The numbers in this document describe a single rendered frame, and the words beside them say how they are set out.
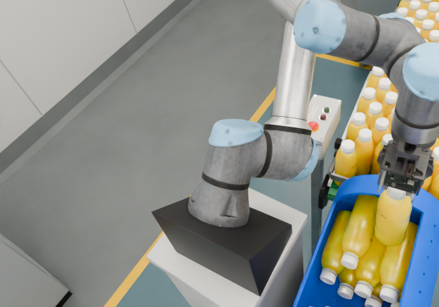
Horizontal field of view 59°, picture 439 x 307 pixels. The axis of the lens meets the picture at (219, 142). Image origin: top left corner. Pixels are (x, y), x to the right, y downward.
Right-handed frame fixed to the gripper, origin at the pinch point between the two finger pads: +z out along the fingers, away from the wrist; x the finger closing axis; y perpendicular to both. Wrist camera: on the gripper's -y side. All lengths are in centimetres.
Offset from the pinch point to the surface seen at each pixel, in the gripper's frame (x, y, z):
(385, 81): -13, -59, 26
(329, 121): -25, -35, 26
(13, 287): -145, 54, 90
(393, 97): -9, -52, 26
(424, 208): 6.8, -6.0, 14.6
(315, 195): -30, -35, 74
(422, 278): 9.8, 10.2, 17.1
